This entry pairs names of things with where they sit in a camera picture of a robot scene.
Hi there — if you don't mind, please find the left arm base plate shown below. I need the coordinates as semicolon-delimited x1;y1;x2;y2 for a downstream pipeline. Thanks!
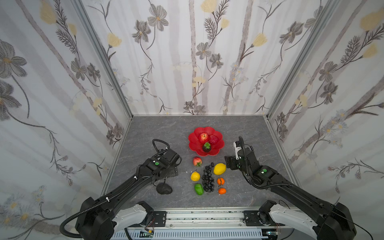
147;211;167;228

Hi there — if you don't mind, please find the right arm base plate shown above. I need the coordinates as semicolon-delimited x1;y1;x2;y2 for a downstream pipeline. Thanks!
243;211;278;227

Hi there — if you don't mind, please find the black fake grape bunch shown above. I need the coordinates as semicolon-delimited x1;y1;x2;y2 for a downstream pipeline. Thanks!
202;163;215;193

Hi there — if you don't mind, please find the red fake apple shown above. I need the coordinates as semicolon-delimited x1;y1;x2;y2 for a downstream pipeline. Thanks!
193;157;203;167

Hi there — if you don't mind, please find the orange fake tangerine lower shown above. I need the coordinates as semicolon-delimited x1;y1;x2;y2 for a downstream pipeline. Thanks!
218;188;227;195

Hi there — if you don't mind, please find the orange fake tangerine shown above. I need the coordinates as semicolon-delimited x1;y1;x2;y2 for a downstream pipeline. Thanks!
217;178;225;186
218;188;227;195

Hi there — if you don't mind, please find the red crinkled fake fruit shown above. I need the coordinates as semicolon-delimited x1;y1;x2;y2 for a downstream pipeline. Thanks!
199;133;209;143

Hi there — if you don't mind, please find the aluminium mounting rail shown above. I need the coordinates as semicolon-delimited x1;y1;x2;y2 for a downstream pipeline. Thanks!
119;206;328;232

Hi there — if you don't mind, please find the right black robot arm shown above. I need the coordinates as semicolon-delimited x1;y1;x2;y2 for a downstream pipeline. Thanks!
225;156;357;240

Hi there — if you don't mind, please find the yellow fake lemon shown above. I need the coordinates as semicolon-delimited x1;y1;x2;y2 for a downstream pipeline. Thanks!
214;163;227;176

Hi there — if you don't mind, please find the dark fake avocado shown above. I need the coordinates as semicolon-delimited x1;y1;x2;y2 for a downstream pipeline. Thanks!
156;183;173;195

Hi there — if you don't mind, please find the orange fake tangerine upper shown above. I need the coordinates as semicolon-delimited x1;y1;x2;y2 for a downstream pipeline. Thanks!
217;178;225;186

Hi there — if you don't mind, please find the white perforated cable duct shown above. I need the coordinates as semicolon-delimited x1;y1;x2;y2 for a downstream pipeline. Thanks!
128;229;268;240

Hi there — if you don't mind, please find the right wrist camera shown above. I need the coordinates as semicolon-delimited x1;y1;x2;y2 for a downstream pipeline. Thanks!
234;141;243;160

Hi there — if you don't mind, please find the yellow fake pear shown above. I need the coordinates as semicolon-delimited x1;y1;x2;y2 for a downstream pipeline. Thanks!
191;171;201;182

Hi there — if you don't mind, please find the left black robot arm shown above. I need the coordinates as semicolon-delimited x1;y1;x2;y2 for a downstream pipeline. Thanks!
75;149;182;240

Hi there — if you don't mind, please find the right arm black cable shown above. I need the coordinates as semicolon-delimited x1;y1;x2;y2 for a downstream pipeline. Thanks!
329;206;374;240

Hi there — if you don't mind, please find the dark purple fake mangosteen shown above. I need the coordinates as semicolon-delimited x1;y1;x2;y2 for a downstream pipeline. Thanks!
202;142;212;153

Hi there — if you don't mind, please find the green fake lime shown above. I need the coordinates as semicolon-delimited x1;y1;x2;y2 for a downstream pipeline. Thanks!
194;184;204;196

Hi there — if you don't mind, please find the red flower-shaped fruit bowl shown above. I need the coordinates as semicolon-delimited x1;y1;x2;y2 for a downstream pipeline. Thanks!
188;127;225;157

